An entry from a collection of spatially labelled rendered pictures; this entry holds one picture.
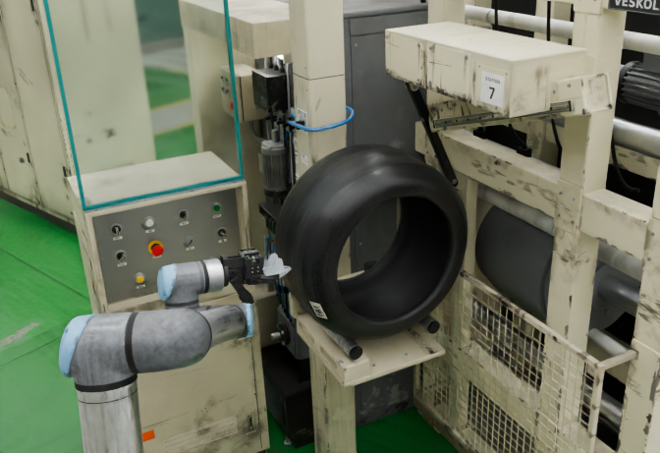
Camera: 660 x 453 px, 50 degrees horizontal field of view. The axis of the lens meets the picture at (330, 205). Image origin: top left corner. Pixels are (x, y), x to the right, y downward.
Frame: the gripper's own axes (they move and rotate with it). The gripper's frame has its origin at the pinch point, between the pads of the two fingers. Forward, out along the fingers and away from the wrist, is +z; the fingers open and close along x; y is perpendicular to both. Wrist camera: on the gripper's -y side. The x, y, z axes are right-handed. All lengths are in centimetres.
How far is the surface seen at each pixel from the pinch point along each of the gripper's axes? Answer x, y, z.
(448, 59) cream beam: -10, 62, 41
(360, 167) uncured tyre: -4.2, 31.2, 19.5
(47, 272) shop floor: 284, -124, -40
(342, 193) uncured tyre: -8.1, 25.6, 11.9
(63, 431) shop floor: 116, -125, -53
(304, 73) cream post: 28, 52, 16
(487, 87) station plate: -27, 58, 41
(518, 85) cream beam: -36, 60, 43
